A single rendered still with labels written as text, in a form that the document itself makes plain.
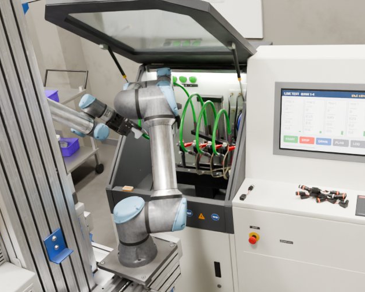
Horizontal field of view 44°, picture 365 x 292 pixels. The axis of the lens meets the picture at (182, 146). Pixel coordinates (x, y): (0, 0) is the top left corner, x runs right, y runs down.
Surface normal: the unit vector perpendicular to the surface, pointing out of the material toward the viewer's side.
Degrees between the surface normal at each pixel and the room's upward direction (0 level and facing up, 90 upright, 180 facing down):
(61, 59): 90
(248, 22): 90
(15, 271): 0
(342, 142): 76
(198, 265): 90
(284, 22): 90
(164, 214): 57
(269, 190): 0
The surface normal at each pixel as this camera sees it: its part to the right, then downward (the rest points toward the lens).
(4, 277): -0.11, -0.89
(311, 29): -0.51, 0.43
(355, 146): -0.42, 0.22
